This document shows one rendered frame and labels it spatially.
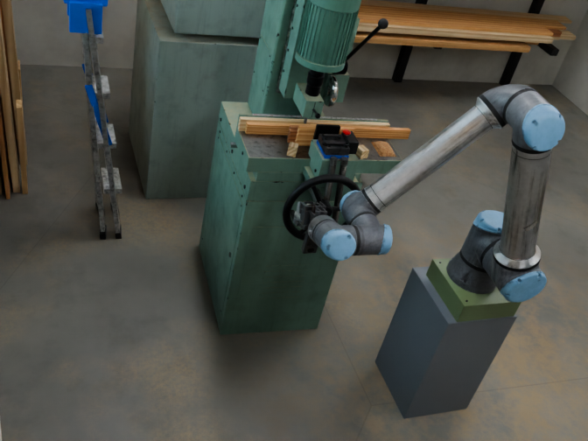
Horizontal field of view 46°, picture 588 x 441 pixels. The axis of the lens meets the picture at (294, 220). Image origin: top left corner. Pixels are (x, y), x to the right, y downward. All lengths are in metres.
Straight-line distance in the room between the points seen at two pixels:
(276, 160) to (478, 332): 0.97
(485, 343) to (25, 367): 1.73
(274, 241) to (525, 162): 1.05
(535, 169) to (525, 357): 1.51
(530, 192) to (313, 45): 0.85
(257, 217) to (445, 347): 0.84
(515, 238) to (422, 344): 0.65
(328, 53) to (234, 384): 1.33
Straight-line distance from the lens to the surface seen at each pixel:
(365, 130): 2.72
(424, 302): 2.69
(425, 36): 4.98
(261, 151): 2.49
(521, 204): 2.20
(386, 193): 2.14
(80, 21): 2.87
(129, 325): 3.02
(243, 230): 2.64
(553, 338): 3.65
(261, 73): 2.80
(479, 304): 2.58
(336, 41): 2.40
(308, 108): 2.53
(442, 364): 2.75
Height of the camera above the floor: 2.20
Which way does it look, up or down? 36 degrees down
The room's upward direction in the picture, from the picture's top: 14 degrees clockwise
